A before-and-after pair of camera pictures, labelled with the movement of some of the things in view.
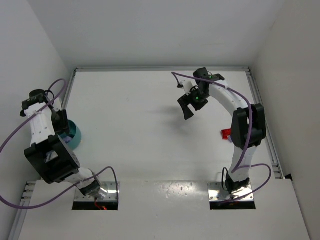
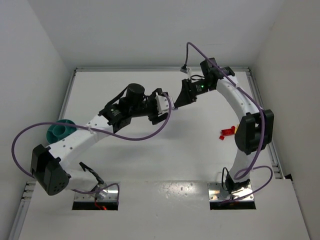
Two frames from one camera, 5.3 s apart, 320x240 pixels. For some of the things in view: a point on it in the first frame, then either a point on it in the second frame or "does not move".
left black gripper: (63, 121) → (153, 107)
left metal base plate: (110, 188) does not move
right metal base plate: (217, 192) does not move
